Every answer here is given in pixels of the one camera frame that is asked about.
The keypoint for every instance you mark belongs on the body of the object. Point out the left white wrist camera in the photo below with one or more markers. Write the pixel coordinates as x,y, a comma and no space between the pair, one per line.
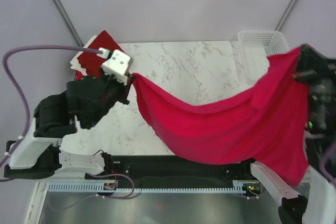
116,62

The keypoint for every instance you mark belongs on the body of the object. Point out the right aluminium frame post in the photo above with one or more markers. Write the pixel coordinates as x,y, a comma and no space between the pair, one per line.
292,1

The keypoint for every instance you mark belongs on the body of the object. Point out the red folded shirt bottom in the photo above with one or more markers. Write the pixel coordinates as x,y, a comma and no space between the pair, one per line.
78,75

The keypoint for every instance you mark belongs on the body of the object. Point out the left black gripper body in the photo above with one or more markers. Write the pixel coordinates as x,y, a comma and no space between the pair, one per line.
116,91

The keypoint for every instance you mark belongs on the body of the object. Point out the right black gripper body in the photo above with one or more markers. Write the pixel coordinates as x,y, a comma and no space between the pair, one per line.
317,74

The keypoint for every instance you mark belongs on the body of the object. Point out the white slotted cable duct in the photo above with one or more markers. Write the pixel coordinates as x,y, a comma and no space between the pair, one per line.
100,186

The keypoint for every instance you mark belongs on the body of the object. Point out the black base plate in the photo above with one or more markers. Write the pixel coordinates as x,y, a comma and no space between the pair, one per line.
171,171

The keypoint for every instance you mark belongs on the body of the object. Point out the white plastic basket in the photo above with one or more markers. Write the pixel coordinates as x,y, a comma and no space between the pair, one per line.
255,46

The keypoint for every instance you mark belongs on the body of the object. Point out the left aluminium frame post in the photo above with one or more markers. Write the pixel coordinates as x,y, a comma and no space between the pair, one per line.
66,19

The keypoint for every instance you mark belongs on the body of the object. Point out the aluminium frame post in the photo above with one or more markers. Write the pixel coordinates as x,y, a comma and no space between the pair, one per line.
66,19
292,1

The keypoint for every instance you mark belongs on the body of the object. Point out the bright red t shirt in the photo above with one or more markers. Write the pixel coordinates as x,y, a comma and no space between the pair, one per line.
264,122

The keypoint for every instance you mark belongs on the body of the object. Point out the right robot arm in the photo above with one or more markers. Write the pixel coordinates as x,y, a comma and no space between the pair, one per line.
319,151

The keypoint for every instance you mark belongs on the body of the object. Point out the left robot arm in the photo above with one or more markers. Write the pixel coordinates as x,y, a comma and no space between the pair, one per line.
38,154

